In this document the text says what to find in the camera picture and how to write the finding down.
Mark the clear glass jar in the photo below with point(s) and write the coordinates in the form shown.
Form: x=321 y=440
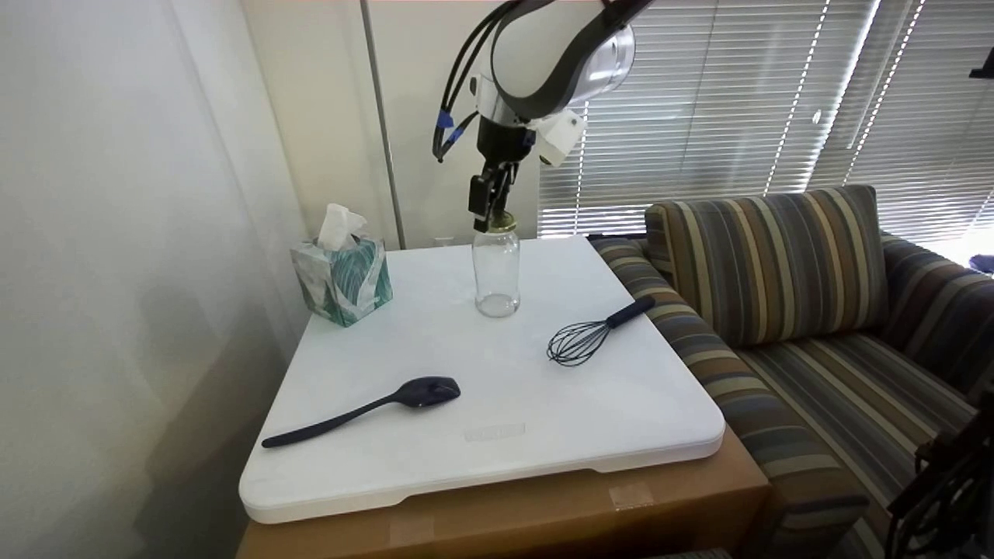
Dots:
x=499 y=275

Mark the white table board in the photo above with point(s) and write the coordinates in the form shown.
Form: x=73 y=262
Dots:
x=577 y=414

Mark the white window blinds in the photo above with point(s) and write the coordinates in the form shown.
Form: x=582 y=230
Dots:
x=747 y=103

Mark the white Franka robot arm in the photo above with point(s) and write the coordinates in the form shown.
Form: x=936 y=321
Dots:
x=562 y=43

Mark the teal patterned tissue box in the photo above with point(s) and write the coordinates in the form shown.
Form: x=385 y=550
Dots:
x=344 y=275

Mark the gold metal jar lid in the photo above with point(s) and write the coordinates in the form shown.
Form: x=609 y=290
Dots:
x=500 y=223

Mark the black wall mount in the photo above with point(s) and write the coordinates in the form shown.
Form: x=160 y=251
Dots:
x=982 y=65

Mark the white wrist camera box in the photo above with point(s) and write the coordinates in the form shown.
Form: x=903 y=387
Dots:
x=557 y=138

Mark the black metal stand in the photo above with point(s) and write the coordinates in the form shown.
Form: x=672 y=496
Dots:
x=948 y=486

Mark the wooden table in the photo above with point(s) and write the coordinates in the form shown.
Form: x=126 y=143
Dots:
x=570 y=515

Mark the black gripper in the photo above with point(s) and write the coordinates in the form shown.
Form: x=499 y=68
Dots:
x=500 y=143

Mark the metal wall pole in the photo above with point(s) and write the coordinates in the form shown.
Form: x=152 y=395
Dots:
x=380 y=126

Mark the black plastic spoon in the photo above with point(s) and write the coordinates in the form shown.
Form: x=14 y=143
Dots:
x=421 y=394

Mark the striped sofa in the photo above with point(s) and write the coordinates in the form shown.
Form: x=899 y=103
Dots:
x=787 y=269

